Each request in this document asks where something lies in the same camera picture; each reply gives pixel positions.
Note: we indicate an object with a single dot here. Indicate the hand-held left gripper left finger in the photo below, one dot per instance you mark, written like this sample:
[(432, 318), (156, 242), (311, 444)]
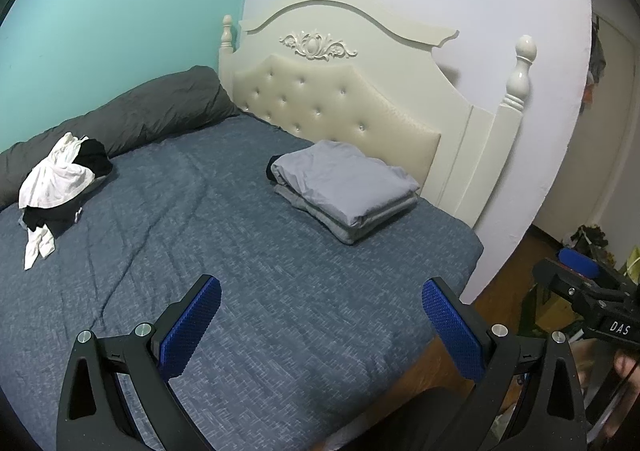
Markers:
[(192, 326)]

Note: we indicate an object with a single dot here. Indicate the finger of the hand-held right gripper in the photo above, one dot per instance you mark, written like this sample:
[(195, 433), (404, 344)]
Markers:
[(565, 283), (580, 262)]

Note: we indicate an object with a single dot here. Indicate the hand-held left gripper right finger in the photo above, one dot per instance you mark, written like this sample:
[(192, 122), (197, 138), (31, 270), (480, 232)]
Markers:
[(450, 326)]

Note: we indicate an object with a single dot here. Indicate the grey jacket with black cuffs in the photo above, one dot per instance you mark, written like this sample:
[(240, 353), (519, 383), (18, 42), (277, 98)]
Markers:
[(340, 176)]

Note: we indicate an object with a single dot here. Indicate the hanging dark clothes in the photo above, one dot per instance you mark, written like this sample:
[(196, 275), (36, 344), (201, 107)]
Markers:
[(595, 66)]

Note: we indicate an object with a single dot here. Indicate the person's right hand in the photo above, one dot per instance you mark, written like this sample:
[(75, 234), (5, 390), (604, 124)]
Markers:
[(627, 365)]

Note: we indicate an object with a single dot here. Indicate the dark leafy clutter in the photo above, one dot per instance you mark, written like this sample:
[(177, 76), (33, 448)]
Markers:
[(590, 237)]

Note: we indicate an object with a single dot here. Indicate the brown cardboard box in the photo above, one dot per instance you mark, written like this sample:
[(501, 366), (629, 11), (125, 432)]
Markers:
[(555, 311)]

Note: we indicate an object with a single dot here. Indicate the grey folded cloth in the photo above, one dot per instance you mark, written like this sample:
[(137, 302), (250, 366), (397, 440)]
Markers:
[(370, 226)]

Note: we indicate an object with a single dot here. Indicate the white knit top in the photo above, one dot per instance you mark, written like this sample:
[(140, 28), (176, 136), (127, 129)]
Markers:
[(37, 243)]

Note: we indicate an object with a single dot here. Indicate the cream bedpost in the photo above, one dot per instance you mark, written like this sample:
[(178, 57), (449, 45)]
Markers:
[(515, 86), (226, 41)]

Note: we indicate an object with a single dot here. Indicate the black garment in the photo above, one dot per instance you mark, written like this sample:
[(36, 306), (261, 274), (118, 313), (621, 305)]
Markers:
[(95, 158)]

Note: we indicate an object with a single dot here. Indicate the dark grey rolled duvet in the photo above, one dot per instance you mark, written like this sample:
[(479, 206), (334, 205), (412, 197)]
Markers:
[(150, 106)]

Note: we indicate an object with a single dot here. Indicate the cream tufted headboard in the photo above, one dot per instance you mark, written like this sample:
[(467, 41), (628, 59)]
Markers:
[(360, 96)]

